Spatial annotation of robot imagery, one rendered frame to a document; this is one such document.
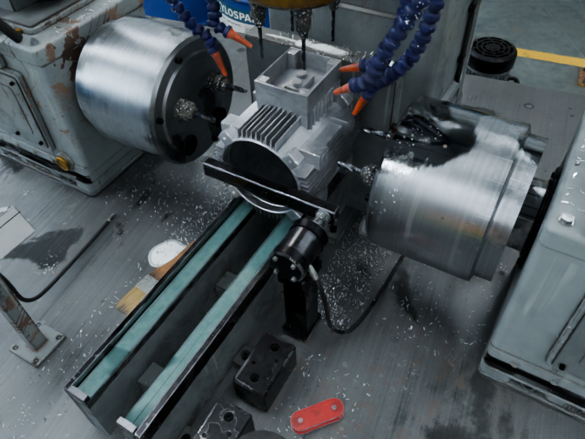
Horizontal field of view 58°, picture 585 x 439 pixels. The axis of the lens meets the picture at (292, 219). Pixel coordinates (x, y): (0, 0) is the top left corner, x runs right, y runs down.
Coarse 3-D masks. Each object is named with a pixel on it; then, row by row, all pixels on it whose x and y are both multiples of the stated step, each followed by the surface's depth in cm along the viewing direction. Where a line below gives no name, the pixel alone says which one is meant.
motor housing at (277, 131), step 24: (264, 120) 86; (288, 120) 86; (240, 144) 95; (264, 144) 84; (288, 144) 85; (336, 144) 91; (240, 168) 97; (264, 168) 101; (288, 168) 102; (312, 168) 86; (336, 168) 95; (240, 192) 96; (312, 192) 87
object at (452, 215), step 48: (432, 144) 73; (480, 144) 72; (528, 144) 73; (384, 192) 75; (432, 192) 72; (480, 192) 70; (528, 192) 75; (384, 240) 81; (432, 240) 75; (480, 240) 71
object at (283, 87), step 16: (272, 64) 90; (288, 64) 94; (320, 64) 93; (336, 64) 89; (256, 80) 87; (272, 80) 92; (288, 80) 92; (304, 80) 90; (320, 80) 86; (336, 80) 91; (256, 96) 89; (272, 96) 87; (288, 96) 85; (304, 96) 84; (320, 96) 88; (336, 96) 93; (304, 112) 86; (320, 112) 90
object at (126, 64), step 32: (96, 32) 99; (128, 32) 95; (160, 32) 95; (96, 64) 95; (128, 64) 92; (160, 64) 90; (192, 64) 96; (96, 96) 96; (128, 96) 93; (160, 96) 92; (192, 96) 99; (224, 96) 108; (96, 128) 103; (128, 128) 96; (160, 128) 95; (192, 128) 102; (192, 160) 108
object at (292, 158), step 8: (344, 96) 93; (344, 104) 93; (232, 128) 88; (224, 136) 88; (232, 136) 87; (288, 152) 83; (296, 152) 83; (288, 160) 83; (296, 160) 83; (232, 192) 97; (288, 216) 93; (296, 216) 92
